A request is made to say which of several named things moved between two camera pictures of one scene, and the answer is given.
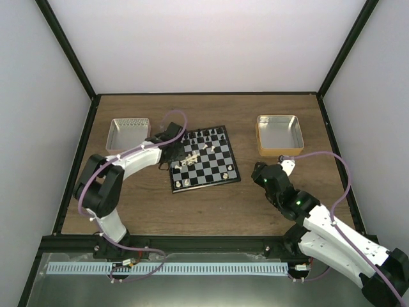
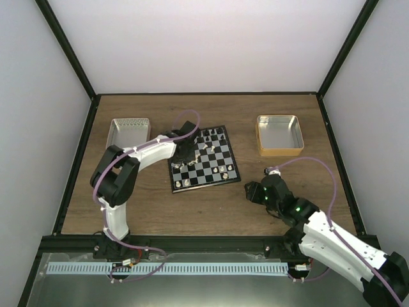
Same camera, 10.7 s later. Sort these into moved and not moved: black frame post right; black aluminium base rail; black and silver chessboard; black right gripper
Moved: black right gripper
Not moved: black frame post right; black aluminium base rail; black and silver chessboard
